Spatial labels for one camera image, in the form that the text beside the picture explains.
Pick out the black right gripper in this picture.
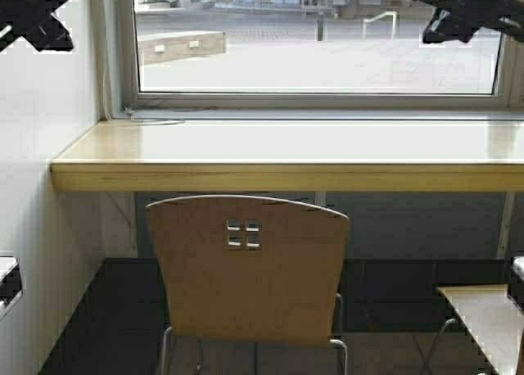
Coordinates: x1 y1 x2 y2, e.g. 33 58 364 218
411 0 523 44

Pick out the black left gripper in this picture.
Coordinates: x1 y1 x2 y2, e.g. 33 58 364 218
1 0 74 51

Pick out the wooden cutout chair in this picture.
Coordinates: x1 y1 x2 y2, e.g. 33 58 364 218
146 194 350 374
419 284 523 374

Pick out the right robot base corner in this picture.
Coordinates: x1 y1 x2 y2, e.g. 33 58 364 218
508 256 523 311

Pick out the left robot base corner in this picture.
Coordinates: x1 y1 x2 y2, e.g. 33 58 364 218
1 256 23 319

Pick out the long wooden window counter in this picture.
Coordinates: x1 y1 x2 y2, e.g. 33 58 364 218
51 120 523 192

